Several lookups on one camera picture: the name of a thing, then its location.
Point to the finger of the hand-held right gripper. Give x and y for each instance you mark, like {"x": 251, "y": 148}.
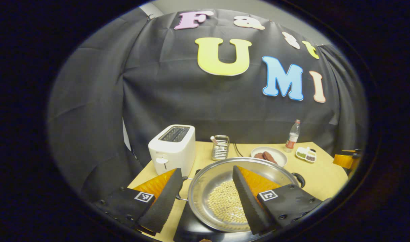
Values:
{"x": 342, "y": 160}

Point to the white round plate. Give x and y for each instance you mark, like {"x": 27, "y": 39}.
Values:
{"x": 275, "y": 153}

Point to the brown meat patty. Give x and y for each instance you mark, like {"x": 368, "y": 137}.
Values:
{"x": 269, "y": 157}
{"x": 258, "y": 156}

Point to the pile of soybeans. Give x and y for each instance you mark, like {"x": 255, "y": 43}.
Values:
{"x": 225, "y": 201}

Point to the pink checked stick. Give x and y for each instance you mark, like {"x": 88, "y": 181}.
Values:
{"x": 213, "y": 139}

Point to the plastic water bottle red label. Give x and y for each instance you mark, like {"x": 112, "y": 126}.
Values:
{"x": 293, "y": 137}

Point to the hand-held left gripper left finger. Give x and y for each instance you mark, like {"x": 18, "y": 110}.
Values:
{"x": 162, "y": 205}

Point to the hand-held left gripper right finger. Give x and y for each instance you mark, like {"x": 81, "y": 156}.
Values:
{"x": 250, "y": 205}

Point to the white toaster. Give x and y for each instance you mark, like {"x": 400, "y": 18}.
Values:
{"x": 173, "y": 151}

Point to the black induction cooktop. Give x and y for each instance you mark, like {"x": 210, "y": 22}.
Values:
{"x": 188, "y": 225}

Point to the white divided dish with beans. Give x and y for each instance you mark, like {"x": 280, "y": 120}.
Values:
{"x": 304, "y": 154}

